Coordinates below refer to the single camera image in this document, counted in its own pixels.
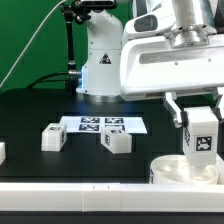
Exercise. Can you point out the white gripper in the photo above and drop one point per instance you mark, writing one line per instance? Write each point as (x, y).
(169, 54)

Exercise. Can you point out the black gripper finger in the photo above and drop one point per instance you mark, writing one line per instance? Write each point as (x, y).
(219, 107)

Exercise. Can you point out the white round stool seat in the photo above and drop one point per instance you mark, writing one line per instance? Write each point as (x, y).
(175, 170)

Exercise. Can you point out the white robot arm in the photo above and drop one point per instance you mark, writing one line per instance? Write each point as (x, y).
(215, 8)

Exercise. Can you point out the paper sheet with tags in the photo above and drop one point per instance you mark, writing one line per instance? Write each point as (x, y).
(94, 124)

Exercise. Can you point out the white block at left edge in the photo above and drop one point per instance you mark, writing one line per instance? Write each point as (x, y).
(2, 152)

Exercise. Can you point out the white front fence rail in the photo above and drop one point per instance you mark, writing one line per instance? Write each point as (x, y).
(112, 197)

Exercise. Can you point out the black camera stand pole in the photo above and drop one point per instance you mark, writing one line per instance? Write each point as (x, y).
(69, 43)

